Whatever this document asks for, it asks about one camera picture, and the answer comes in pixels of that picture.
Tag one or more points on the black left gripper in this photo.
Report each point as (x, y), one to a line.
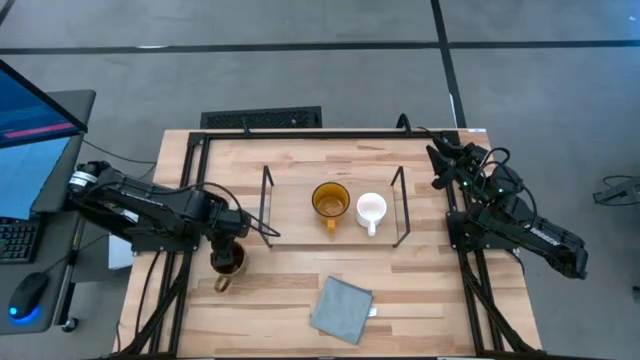
(225, 247)

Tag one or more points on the grey floor stand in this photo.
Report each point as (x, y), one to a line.
(620, 192)

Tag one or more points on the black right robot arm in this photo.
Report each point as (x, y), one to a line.
(542, 240)

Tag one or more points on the black ventilated box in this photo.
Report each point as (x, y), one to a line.
(260, 118)

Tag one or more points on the black backlit keyboard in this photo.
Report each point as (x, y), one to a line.
(17, 240)

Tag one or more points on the amber glass mug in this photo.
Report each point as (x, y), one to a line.
(330, 202)

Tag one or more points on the brown ceramic mug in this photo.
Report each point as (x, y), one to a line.
(239, 265)

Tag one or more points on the white box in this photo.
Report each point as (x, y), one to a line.
(120, 252)

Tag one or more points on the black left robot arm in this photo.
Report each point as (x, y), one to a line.
(150, 200)

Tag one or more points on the white ceramic mug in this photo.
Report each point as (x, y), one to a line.
(371, 207)

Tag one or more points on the grey-blue folded cloth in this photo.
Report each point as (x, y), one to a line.
(342, 310)

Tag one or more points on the black desk caster wheel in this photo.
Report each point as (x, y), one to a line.
(70, 325)

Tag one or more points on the dark grey workstation desk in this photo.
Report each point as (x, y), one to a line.
(70, 145)

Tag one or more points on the black computer mouse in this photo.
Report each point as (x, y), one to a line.
(27, 295)

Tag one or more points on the tilted computer monitor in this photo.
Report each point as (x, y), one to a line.
(35, 115)

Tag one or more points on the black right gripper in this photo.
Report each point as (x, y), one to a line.
(467, 162)

